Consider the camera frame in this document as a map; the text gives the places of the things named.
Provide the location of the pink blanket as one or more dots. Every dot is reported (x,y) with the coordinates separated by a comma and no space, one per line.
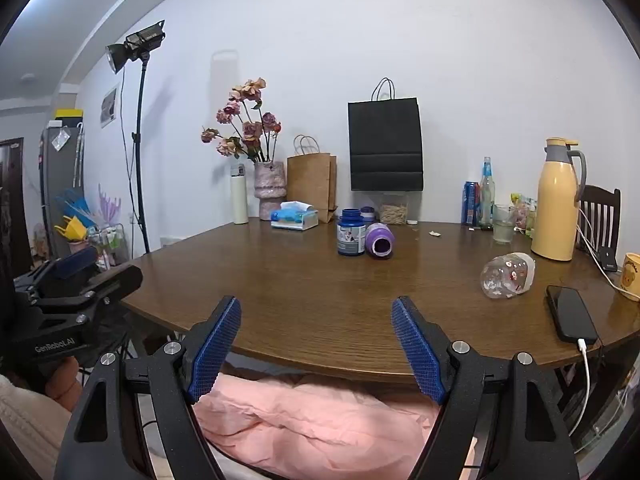
(310,425)

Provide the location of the clear container of nuts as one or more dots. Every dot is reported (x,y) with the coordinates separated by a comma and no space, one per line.
(393,210)

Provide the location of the colourful snack packets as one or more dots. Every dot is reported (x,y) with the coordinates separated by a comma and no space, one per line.
(522,212)

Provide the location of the small purple lidded jar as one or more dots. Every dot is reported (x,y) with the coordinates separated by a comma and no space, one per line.
(368,214)

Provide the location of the dark wooden chair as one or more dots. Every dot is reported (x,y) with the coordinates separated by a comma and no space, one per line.
(602,215)

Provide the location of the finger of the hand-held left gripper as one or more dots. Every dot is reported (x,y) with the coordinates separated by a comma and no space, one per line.
(112,282)
(75,262)

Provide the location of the black smartphone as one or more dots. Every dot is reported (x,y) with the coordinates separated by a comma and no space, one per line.
(571,312)

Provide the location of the pink marbled vase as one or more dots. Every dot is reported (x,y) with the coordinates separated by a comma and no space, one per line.
(270,187)

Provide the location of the yellow box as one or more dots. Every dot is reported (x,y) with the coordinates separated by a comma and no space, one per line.
(68,114)

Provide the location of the clear drinking glass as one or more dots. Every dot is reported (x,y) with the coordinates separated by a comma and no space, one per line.
(504,227)

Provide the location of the blue lidded jar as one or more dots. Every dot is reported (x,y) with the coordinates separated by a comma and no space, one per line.
(351,237)

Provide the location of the black power adapter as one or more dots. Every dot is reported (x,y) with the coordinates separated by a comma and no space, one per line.
(608,260)

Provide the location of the grey refrigerator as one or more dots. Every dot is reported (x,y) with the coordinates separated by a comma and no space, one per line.
(60,175)

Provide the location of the dried pink flowers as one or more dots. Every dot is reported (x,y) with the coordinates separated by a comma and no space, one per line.
(250,130)

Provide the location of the brown paper bag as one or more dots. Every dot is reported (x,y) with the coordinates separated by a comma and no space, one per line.
(310,185)

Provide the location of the black paper bag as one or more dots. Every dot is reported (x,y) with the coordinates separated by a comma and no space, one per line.
(385,145)

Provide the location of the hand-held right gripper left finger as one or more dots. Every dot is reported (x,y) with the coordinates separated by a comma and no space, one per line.
(215,350)

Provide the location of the yellow thermos jug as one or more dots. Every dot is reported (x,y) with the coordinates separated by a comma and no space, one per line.
(555,205)

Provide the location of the wall picture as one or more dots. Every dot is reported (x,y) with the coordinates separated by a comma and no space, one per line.
(108,107)

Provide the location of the purple bottle lying down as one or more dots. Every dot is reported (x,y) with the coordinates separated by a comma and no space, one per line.
(380,244)

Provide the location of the blue drink can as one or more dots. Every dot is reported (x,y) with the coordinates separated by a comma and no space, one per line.
(470,205)

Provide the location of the person's left forearm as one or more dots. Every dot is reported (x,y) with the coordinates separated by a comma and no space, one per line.
(25,420)

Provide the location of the white thermos bottle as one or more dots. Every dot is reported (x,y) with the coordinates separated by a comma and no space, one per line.
(239,197)

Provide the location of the person's left hand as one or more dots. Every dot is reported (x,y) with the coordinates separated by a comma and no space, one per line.
(62,382)

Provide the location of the yellow printed mug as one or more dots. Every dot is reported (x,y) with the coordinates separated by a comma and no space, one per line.
(631,275)

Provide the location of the clear glass bottle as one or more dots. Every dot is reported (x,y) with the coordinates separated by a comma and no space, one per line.
(487,195)

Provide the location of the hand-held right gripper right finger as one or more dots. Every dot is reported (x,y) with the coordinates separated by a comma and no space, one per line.
(417,350)

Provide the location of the black studio light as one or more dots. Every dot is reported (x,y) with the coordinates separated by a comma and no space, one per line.
(132,45)

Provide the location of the blue tissue box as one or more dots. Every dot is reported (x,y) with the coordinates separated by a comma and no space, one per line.
(295,217)

